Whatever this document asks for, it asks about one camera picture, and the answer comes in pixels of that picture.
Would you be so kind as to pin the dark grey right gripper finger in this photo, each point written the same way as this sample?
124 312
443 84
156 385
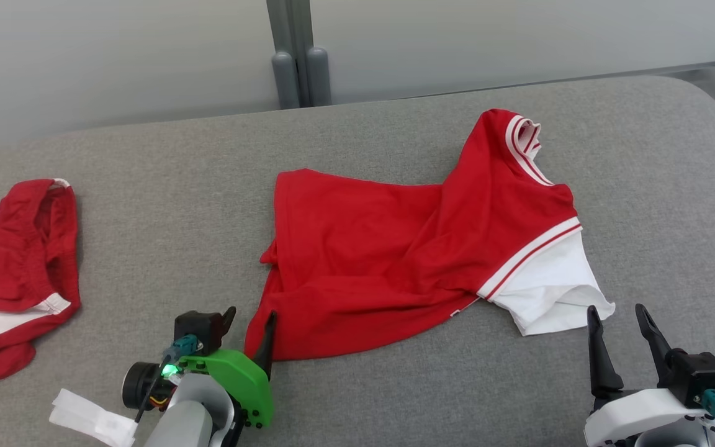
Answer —
655 347
601 366

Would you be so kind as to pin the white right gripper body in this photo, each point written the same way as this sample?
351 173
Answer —
637 419

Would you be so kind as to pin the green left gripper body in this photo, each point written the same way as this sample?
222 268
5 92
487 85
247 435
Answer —
242 379

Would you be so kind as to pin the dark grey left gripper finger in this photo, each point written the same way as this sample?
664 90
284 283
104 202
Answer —
229 318
267 347

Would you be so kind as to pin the red Bulls basketball jersey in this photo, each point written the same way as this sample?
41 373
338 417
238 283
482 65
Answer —
382 248

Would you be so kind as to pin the red shorts with white stripe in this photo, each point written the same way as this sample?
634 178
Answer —
10 267

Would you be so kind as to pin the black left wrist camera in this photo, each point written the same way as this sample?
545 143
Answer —
199 329

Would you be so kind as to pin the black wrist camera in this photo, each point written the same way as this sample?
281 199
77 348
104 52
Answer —
702 372
199 329

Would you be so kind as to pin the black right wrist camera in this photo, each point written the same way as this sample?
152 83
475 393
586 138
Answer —
702 372

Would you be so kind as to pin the grey partition post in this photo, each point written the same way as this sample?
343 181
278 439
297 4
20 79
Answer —
298 49

